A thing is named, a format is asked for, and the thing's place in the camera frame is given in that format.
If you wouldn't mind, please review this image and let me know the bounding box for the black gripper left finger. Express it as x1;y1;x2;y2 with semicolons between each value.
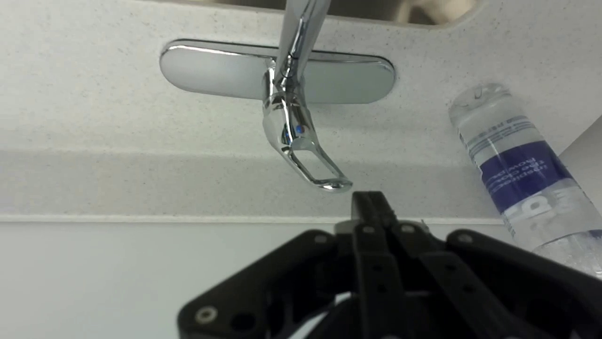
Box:
177;193;403;339

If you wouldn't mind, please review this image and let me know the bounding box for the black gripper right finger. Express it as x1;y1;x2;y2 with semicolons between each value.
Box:
375;195;602;339

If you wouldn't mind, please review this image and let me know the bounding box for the chrome faucet handle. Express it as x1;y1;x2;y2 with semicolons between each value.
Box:
262;69;352;193

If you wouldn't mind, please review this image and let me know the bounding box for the stainless steel sink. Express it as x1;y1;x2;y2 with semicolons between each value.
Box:
153;0;480;27

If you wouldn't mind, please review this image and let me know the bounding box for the clear bottle blue label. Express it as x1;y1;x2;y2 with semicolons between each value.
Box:
450;84;602;253

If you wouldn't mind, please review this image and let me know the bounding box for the chrome faucet base plate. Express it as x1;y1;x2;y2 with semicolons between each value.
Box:
160;40;397;104

